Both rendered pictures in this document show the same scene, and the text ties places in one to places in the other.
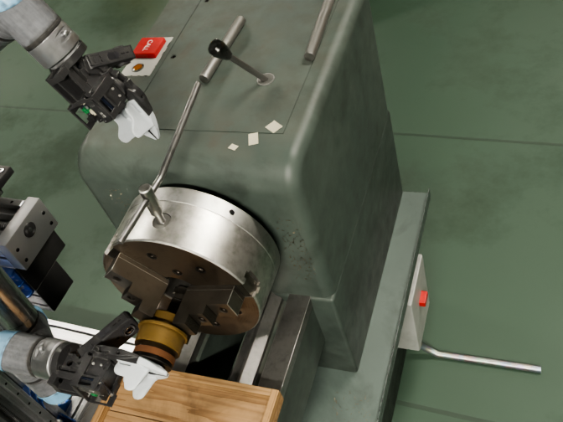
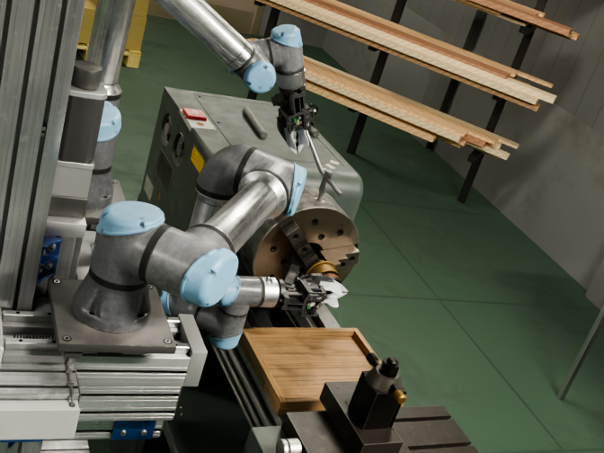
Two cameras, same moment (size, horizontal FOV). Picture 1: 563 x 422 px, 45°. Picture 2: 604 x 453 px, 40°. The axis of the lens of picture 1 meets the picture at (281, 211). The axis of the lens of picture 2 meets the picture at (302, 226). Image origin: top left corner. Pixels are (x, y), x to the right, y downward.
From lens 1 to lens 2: 208 cm
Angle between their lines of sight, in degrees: 54
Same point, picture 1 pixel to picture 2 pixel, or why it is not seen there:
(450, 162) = not seen: hidden behind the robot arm
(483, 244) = not seen: hidden behind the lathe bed
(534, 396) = not seen: hidden behind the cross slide
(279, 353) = (327, 320)
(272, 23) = (266, 116)
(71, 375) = (297, 293)
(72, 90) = (299, 105)
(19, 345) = (250, 279)
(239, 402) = (335, 340)
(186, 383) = (293, 336)
